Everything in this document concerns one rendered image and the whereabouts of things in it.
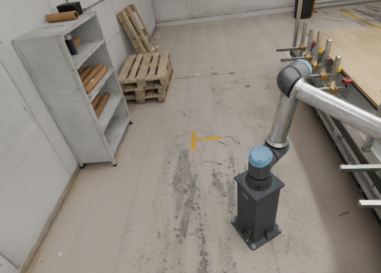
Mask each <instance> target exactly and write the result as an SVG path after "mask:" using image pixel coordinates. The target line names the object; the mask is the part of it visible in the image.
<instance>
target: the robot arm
mask: <svg viewBox="0 0 381 273"><path fill-rule="evenodd" d="M311 72H312V67H311V65H310V64H309V63H308V62H307V61H306V60H303V59H298V60H295V61H293V62H292V63H291V64H289V65H287V66H286V67H284V68H283V69H282V70H280V72H279V73H278V75H277V86H278V88H279V90H280V91H281V93H280V97H279V100H278V104H277V108H276V112H275V115H274V120H273V123H272V128H271V131H270V133H269V134H268V135H267V136H266V138H265V143H264V144H263V145H262V146H256V147H254V148H253V149H251V150H250V152H249V156H248V172H247V174H246V176H245V182H246V184H247V186H248V187H249V188H251V189H252V190H256V191H265V190H268V189H269V188H270V187H271V186H272V182H273V179H272V176H271V174H270V171H271V168H272V166H273V165H274V164H275V163H276V162H277V161H278V160H279V159H280V158H281V157H282V156H283V155H284V154H286V153H287V152H288V150H289V148H290V143H289V141H288V139H287V135H288V133H289V129H290V126H291V123H292V120H293V117H294V114H295V111H296V108H297V105H298V101H299V100H300V101H302V102H304V103H306V104H308V105H310V106H313V107H314V108H316V109H318V110H320V111H322V112H324V113H326V114H328V115H330V116H332V117H334V118H336V119H338V120H339V121H341V122H343V123H345V124H347V125H349V126H351V127H353V128H355V129H357V130H359V131H361V132H363V133H365V134H367V135H369V136H371V137H373V138H375V139H377V140H378V141H380V142H381V118H380V117H378V116H376V115H374V114H371V113H369V112H367V111H365V110H363V109H361V108H359V107H357V106H355V105H352V104H350V103H348V102H346V101H344V100H341V99H339V98H338V97H335V96H333V95H331V94H329V93H327V92H324V91H322V90H320V89H318V88H316V87H314V86H312V85H310V84H307V83H306V79H307V78H308V77H309V76H310V75H311Z"/></svg>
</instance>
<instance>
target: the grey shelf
mask: <svg viewBox="0 0 381 273"><path fill-rule="evenodd" d="M94 16H95V17H94ZM57 25H63V26H58V27H51V26H57ZM43 27H49V28H43ZM98 28H99V29H98ZM66 34H70V35H71V38H72V39H73V38H74V37H79V38H80V39H81V43H80V44H79V45H78V46H77V47H76V50H77V52H78V54H76V55H71V53H70V52H69V50H68V48H67V46H66V43H65V38H64V35H66ZM11 42H12V44H13V45H14V47H15V49H16V51H17V52H18V54H19V56H20V58H21V60H22V61H23V63H24V65H25V67H26V69H27V70H28V72H29V74H30V76H31V78H32V80H33V81H34V83H35V85H36V87H37V89H38V90H39V92H40V94H41V96H42V97H43V99H44V101H45V103H46V105H47V107H48V108H49V110H50V112H51V114H52V116H53V117H54V119H55V121H56V122H57V125H58V127H59V128H60V130H61V132H62V133H63V135H64V137H65V139H66V141H67V142H68V144H69V146H70V148H71V150H72V152H73V153H74V155H75V157H76V158H77V160H78V163H79V164H80V166H81V168H85V165H83V164H82V163H99V162H108V161H111V162H112V165H113V167H115V166H116V165H117V163H116V161H115V158H114V156H115V153H116V150H117V146H118V144H119V143H120V141H121V139H122V136H123V134H124V132H125V129H126V127H127V125H128V122H130V123H129V124H130V125H132V124H133V122H132V120H131V117H130V114H129V111H128V107H127V105H126V102H125V99H124V95H123V93H122V90H121V86H120V83H119V81H118V77H117V74H116V71H115V68H114V65H113V62H112V58H111V55H110V53H109V50H108V47H107V43H106V40H105V37H104V34H103V31H102V28H101V25H100V22H99V18H98V15H97V13H96V11H93V12H84V13H83V14H82V15H80V16H78V19H77V20H68V21H62V22H54V23H48V22H46V23H44V24H42V25H41V26H39V27H37V28H35V29H33V30H31V31H29V32H27V33H25V34H23V35H21V36H19V37H17V38H15V39H13V40H11ZM103 43H104V44H103ZM105 50H106V51H105ZM107 55H108V56H107ZM98 63H99V64H101V65H102V66H107V67H108V71H107V72H106V73H105V75H104V76H103V77H102V78H101V80H100V81H99V82H98V84H97V85H96V86H95V87H94V88H93V90H92V91H91V92H90V93H89V94H88V95H87V92H86V90H85V88H84V86H83V83H82V81H81V79H80V76H79V74H78V72H77V71H78V70H79V69H80V68H81V67H85V68H87V67H88V66H92V67H93V68H94V67H95V66H96V65H97V64H98ZM73 76H74V77H73ZM75 81H76V82H75ZM77 85H78V86H77ZM79 90H80V91H79ZM106 92H107V93H109V94H110V97H109V99H108V100H107V102H106V104H105V106H104V108H103V110H102V111H101V113H100V115H99V116H98V118H97V116H96V114H95V111H94V109H93V107H92V105H91V102H92V101H93V99H94V98H95V96H96V95H97V94H98V95H99V96H101V97H103V95H104V93H106Z"/></svg>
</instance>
